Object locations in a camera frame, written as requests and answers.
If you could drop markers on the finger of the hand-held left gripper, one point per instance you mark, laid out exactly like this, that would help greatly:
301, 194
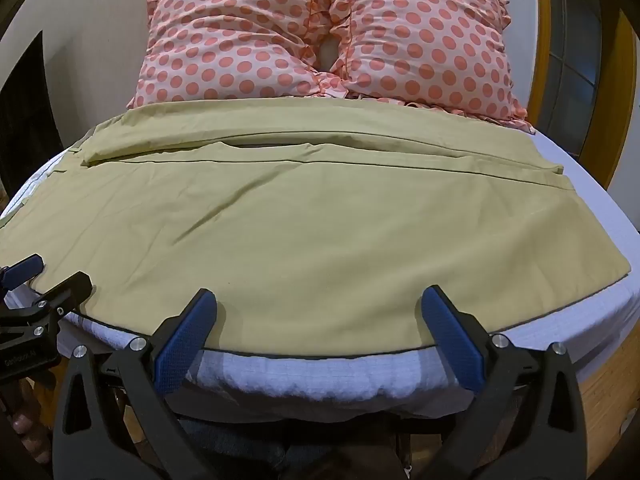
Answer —
67, 291
24, 267

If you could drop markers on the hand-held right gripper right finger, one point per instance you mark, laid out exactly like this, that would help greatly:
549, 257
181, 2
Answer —
452, 342

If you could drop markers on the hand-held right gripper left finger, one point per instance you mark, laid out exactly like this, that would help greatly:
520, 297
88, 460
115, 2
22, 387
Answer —
184, 342

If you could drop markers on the olive green bed sheet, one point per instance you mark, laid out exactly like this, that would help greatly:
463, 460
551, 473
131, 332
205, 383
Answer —
310, 240

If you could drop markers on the person's left hand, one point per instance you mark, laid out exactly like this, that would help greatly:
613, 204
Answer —
22, 422

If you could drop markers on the bed with white sheet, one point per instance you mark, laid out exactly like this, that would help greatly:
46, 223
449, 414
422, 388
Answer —
300, 382

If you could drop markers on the dark panel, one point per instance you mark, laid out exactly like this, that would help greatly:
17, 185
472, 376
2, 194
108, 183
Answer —
25, 115

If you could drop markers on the pink polka dot pillow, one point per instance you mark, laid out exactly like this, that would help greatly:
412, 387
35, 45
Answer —
425, 35
235, 35

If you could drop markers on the glass door pane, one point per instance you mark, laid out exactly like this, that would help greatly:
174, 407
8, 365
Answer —
575, 60

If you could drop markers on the wooden bed frame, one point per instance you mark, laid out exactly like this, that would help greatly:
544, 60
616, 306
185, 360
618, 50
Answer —
612, 385

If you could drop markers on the yellow wooden door frame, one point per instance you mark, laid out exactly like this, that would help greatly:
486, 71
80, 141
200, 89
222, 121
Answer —
612, 110

